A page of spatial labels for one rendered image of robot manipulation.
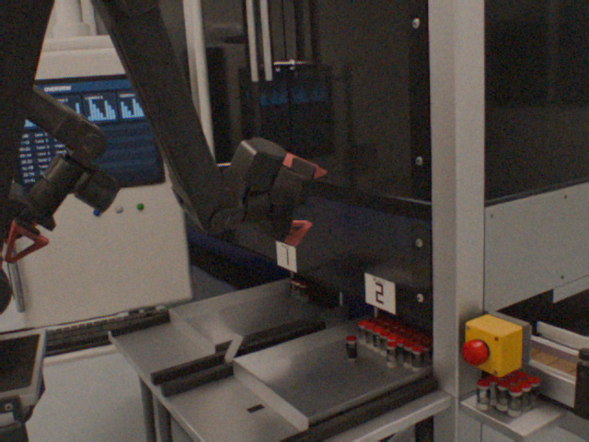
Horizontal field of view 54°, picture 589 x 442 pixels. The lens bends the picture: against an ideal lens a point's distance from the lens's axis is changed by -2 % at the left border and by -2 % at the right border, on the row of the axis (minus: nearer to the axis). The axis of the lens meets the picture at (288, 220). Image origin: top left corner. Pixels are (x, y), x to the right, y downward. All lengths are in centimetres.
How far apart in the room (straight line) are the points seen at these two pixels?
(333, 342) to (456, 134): 55
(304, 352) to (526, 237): 49
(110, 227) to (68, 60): 47
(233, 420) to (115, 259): 83
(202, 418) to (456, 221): 53
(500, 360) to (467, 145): 33
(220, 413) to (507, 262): 56
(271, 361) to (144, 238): 69
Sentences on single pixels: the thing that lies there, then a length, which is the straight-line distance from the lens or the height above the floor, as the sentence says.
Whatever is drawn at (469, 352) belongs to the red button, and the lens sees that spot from 96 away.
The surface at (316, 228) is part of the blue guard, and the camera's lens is 128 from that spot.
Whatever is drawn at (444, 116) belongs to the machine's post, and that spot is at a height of 135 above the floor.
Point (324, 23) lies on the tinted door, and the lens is 120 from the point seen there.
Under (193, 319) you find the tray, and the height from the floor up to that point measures 88.
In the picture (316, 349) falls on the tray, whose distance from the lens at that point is 124.
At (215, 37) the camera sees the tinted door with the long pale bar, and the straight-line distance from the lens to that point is 163.
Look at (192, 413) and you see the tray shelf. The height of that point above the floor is 88.
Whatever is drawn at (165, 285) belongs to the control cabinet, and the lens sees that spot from 179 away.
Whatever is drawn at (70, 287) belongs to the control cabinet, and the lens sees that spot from 176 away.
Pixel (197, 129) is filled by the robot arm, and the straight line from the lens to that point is 73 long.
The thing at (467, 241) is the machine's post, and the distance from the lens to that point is 98.
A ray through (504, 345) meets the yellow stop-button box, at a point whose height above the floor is 101.
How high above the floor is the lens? 142
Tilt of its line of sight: 13 degrees down
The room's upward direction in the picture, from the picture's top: 4 degrees counter-clockwise
